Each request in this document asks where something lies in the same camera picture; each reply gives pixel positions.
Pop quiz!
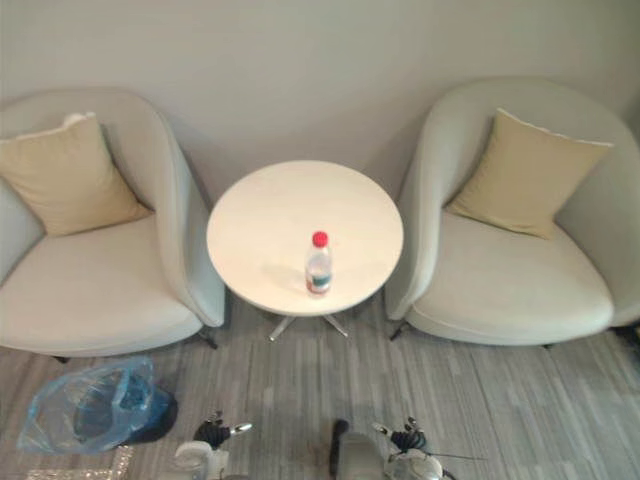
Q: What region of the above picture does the small black bin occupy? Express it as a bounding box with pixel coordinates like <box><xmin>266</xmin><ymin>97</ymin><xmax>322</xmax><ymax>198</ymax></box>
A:
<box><xmin>74</xmin><ymin>392</ymin><xmax>180</xmax><ymax>445</ymax></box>

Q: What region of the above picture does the glittery silver mat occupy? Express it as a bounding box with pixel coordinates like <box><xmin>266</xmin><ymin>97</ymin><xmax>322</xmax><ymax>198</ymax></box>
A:
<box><xmin>24</xmin><ymin>443</ymin><xmax>136</xmax><ymax>480</ymax></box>

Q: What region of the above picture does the blue plastic trash bag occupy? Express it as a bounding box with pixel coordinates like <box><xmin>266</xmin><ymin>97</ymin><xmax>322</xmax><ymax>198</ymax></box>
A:
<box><xmin>17</xmin><ymin>355</ymin><xmax>179</xmax><ymax>451</ymax></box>

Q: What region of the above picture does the chrome table base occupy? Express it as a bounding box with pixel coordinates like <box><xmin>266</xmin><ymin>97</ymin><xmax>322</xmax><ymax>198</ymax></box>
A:
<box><xmin>267</xmin><ymin>310</ymin><xmax>351</xmax><ymax>344</ymax></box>

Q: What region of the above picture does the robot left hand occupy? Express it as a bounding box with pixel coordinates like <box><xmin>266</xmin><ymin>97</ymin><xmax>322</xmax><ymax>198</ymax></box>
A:
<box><xmin>197</xmin><ymin>411</ymin><xmax>254</xmax><ymax>450</ymax></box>

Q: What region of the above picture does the round white tea table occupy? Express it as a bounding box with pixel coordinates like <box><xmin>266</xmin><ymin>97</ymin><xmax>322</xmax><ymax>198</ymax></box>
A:
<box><xmin>206</xmin><ymin>159</ymin><xmax>405</xmax><ymax>344</ymax></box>

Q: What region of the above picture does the pale grey tub armchair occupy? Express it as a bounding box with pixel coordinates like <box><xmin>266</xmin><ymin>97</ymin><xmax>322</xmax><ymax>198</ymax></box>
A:
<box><xmin>0</xmin><ymin>87</ymin><xmax>231</xmax><ymax>364</ymax></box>
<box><xmin>384</xmin><ymin>74</ymin><xmax>640</xmax><ymax>351</ymax></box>

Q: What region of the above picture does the clear bottle with red cap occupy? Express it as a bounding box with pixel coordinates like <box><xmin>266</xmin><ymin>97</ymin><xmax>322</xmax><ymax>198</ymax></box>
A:
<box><xmin>304</xmin><ymin>230</ymin><xmax>334</xmax><ymax>298</ymax></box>

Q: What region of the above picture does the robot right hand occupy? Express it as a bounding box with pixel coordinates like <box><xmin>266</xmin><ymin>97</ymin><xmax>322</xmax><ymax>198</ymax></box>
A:
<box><xmin>371</xmin><ymin>416</ymin><xmax>432</xmax><ymax>455</ymax></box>

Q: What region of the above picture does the beige square cushion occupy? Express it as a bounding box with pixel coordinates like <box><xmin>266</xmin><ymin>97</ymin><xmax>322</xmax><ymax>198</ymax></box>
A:
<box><xmin>0</xmin><ymin>112</ymin><xmax>154</xmax><ymax>238</ymax></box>
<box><xmin>445</xmin><ymin>107</ymin><xmax>614</xmax><ymax>241</ymax></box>

